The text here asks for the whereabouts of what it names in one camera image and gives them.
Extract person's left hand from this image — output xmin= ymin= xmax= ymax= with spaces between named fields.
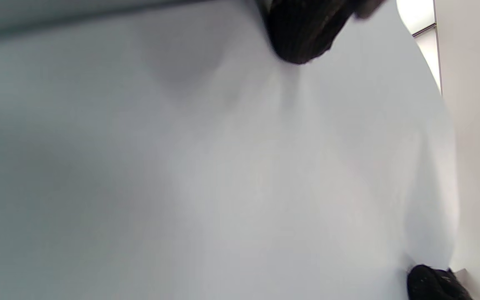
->
xmin=257 ymin=0 xmax=474 ymax=300

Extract light blue paper sheet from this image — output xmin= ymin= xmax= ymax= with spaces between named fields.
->
xmin=0 ymin=0 xmax=460 ymax=300

